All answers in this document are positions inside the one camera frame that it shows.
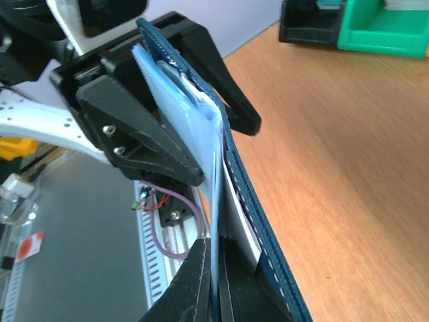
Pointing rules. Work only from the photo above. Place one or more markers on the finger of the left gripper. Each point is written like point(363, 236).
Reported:
point(200, 51)

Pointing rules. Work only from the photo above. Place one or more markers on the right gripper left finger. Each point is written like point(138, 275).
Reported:
point(187, 299)

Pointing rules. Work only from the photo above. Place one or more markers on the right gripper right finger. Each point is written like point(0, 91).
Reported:
point(244, 294)

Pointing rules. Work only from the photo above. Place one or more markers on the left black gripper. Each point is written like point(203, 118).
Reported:
point(110, 82)

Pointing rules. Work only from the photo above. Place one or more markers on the blue card holder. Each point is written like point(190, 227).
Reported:
point(235, 210)

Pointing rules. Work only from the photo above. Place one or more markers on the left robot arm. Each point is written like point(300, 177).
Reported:
point(32, 46)

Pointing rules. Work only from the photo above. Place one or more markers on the teal card in black bin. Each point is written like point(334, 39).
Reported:
point(329, 4)

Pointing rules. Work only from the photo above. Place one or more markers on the red white card on floor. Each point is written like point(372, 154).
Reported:
point(29, 246)

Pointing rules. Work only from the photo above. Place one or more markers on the red white card in bin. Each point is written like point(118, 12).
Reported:
point(407, 5)

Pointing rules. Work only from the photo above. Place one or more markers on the black plastic bin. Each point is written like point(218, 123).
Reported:
point(310, 23)

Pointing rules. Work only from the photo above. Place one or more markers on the green plastic bin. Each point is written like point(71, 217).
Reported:
point(367, 26)

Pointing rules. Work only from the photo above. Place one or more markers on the grey slotted cable duct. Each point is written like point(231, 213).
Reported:
point(153, 265)

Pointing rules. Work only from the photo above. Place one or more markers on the aluminium front rail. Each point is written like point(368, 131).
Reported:
point(176, 240)

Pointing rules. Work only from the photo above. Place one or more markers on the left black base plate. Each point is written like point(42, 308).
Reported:
point(175, 211)

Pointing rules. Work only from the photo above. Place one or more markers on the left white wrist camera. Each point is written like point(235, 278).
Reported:
point(89, 24)

